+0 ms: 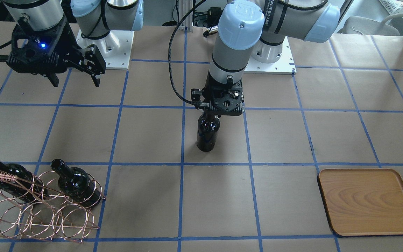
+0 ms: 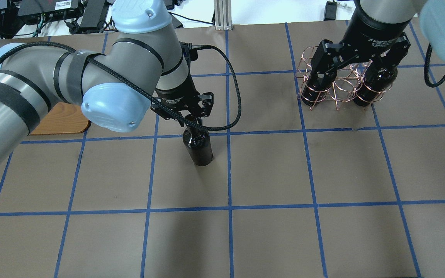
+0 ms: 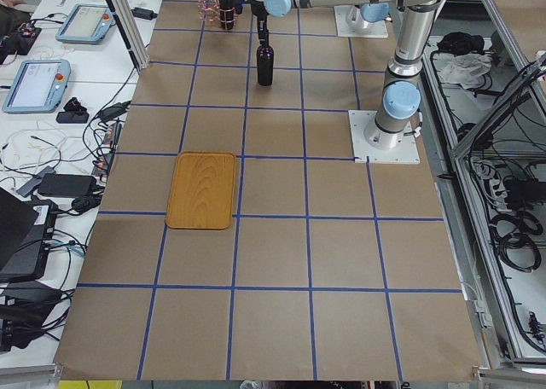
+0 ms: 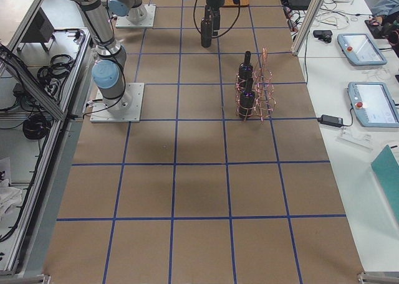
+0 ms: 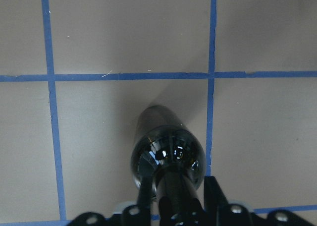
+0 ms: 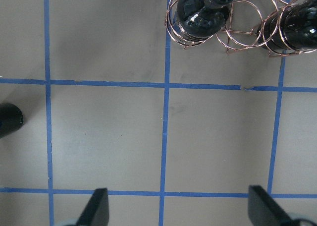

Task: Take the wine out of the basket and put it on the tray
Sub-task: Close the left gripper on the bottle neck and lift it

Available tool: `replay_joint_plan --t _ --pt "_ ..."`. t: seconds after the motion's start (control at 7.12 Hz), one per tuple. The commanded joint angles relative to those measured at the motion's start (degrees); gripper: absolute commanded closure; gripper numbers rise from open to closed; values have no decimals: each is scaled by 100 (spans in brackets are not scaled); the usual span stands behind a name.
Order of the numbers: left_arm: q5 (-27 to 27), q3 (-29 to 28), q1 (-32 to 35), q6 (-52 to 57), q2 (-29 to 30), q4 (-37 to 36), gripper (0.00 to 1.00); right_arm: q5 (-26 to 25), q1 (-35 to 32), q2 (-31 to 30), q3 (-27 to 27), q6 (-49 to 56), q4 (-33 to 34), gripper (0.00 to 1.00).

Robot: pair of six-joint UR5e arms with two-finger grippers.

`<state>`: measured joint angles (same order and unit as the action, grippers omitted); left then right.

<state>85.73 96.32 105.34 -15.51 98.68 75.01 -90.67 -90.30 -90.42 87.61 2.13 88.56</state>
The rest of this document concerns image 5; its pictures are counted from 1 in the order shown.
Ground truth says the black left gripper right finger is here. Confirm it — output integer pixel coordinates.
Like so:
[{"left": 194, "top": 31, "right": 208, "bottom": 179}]
[{"left": 204, "top": 176, "right": 228, "bottom": 209}]

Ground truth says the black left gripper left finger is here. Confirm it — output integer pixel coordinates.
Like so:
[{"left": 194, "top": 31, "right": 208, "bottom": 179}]
[{"left": 137, "top": 176, "right": 155, "bottom": 209}]

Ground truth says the dark glass wine bottle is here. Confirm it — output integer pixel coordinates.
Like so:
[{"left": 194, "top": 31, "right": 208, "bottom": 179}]
[{"left": 130, "top": 105, "right": 208, "bottom": 226}]

